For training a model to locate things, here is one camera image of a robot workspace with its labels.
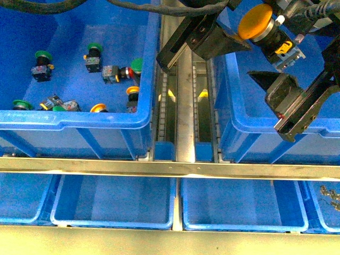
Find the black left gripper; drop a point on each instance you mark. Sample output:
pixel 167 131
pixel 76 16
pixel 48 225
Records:
pixel 203 36

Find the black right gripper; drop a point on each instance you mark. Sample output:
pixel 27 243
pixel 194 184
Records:
pixel 295 107

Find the yellow mushroom push button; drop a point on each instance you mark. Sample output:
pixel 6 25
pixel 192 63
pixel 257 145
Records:
pixel 259 27

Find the blue left bin with buttons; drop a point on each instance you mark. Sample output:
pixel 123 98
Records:
pixel 124 35

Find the blue middle empty bin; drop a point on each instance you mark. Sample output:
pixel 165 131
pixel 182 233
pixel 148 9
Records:
pixel 246 121

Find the green button lying bottom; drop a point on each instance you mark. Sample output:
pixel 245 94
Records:
pixel 136 67

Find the yellow button upright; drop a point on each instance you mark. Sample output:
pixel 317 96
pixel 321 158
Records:
pixel 133 96

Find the small metal clips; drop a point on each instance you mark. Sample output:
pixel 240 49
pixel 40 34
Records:
pixel 332 195

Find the blue lower right bin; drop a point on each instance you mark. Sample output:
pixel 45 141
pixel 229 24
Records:
pixel 322 218

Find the green button upper middle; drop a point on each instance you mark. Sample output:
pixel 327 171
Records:
pixel 93 59

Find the yellow button near bin front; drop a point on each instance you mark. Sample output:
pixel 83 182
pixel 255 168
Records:
pixel 99 108

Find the blue lower middle bin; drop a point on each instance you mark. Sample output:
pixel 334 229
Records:
pixel 242 205

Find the button lying at front left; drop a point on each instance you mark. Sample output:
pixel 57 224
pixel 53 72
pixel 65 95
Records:
pixel 54 103

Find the green button far left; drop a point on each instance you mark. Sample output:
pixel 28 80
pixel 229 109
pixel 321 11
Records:
pixel 42 71

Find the green button standing left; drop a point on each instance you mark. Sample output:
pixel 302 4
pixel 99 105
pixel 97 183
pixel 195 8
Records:
pixel 22 105

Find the blue lower far left bin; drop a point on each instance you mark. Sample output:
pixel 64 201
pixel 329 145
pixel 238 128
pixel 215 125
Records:
pixel 27 199

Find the metal rack frame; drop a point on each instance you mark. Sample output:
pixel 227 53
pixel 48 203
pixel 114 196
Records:
pixel 65 239

